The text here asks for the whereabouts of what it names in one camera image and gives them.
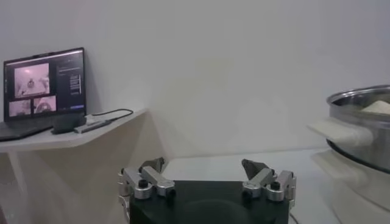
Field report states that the black computer mouse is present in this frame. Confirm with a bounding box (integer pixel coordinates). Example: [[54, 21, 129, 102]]
[[51, 117, 88, 135]]

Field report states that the white electric cooking pot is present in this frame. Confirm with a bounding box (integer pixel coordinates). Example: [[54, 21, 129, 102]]
[[307, 117, 390, 224]]

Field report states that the grey usb hub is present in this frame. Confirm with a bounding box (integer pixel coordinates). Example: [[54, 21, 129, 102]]
[[74, 119, 113, 134]]

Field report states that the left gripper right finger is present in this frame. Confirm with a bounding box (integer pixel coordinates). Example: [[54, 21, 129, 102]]
[[241, 158, 297, 203]]

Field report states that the stainless steel steamer basket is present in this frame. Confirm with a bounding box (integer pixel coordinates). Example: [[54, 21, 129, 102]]
[[325, 85, 390, 174]]

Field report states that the white side table with mouse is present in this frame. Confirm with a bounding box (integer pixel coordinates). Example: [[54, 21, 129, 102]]
[[0, 108, 167, 224]]

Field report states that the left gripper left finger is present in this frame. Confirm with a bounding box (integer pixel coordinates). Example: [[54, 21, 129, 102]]
[[118, 157, 177, 201]]

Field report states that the black usb cable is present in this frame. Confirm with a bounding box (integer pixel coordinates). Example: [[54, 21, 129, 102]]
[[87, 108, 134, 124]]

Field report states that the black laptop with dark screen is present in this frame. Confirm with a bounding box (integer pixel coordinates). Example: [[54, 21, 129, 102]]
[[0, 47, 88, 142]]

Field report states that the white steamed baozi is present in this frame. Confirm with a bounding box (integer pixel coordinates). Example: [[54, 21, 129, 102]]
[[361, 100, 390, 116]]

